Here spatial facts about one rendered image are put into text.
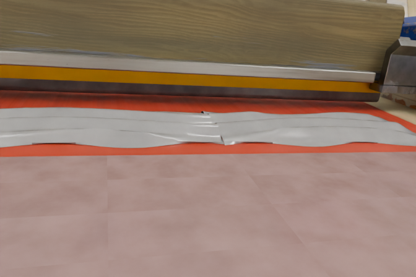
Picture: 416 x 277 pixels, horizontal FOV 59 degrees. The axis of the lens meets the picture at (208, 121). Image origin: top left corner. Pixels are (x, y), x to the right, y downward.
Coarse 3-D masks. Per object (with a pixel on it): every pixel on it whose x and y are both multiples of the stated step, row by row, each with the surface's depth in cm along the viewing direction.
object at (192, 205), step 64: (0, 192) 16; (64, 192) 17; (128, 192) 17; (192, 192) 18; (256, 192) 18; (0, 256) 12; (64, 256) 13; (128, 256) 13; (192, 256) 13; (256, 256) 14
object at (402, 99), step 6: (384, 96) 45; (390, 96) 44; (396, 96) 43; (402, 96) 42; (408, 96) 42; (414, 96) 41; (396, 102) 43; (402, 102) 42; (408, 102) 42; (414, 102) 41; (414, 108) 41
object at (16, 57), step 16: (0, 64) 27; (16, 64) 27; (32, 64) 27; (48, 64) 27; (64, 64) 28; (80, 64) 28; (96, 64) 28; (112, 64) 29; (128, 64) 29; (144, 64) 29; (160, 64) 30; (176, 64) 30; (192, 64) 30; (208, 64) 31; (224, 64) 31; (240, 64) 32; (256, 64) 33; (336, 80) 34; (352, 80) 35; (368, 80) 35
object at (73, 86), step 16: (0, 80) 29; (16, 80) 29; (32, 80) 30; (48, 80) 30; (64, 80) 30; (208, 96) 34; (224, 96) 35; (240, 96) 35; (256, 96) 35; (272, 96) 36; (288, 96) 36; (304, 96) 37; (320, 96) 37; (336, 96) 38; (352, 96) 38; (368, 96) 39
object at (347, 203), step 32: (192, 96) 36; (256, 160) 22; (288, 160) 23; (320, 160) 23; (352, 160) 24; (384, 160) 24; (288, 192) 19; (320, 192) 19; (352, 192) 19; (384, 192) 20; (288, 224) 16; (320, 224) 16; (352, 224) 16; (384, 224) 17; (320, 256) 14; (352, 256) 14; (384, 256) 14
